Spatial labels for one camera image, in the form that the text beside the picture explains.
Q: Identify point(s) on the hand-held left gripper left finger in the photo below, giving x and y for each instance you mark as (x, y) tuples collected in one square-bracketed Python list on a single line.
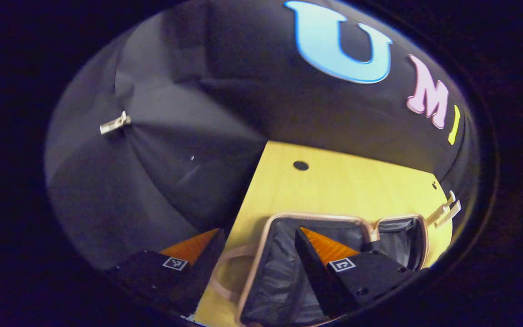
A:
[(202, 272)]

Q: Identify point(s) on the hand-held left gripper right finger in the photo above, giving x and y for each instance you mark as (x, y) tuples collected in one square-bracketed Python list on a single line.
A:
[(311, 272)]

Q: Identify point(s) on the black backdrop cloth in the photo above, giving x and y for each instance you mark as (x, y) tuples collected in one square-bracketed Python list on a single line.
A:
[(198, 136)]

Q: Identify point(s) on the white cloth clip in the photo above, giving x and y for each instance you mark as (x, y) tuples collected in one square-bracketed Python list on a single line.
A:
[(445, 211), (115, 123)]

